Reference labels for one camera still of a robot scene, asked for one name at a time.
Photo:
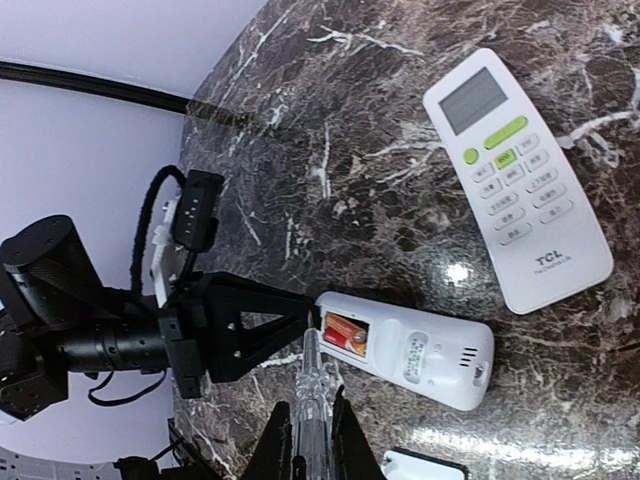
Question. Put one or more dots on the white remote with compartment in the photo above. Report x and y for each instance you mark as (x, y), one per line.
(446, 359)

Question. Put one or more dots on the red orange battery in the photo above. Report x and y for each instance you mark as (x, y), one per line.
(346, 328)
(338, 340)

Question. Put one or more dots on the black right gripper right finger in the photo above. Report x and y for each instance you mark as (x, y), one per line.
(353, 458)

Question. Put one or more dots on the white battery cover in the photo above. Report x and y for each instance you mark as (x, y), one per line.
(399, 464)

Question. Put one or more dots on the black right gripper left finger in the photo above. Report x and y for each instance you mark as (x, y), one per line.
(272, 457)

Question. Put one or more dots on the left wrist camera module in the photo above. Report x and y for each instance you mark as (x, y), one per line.
(193, 225)

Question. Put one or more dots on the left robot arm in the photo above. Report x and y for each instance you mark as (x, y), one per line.
(58, 318)

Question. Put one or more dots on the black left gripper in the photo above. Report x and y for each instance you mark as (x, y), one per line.
(223, 326)

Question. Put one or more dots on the white remote with green buttons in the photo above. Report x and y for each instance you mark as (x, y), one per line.
(542, 235)

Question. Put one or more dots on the black left frame post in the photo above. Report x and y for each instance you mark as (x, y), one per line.
(86, 84)

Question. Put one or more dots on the clear handle screwdriver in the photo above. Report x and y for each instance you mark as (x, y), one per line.
(311, 420)

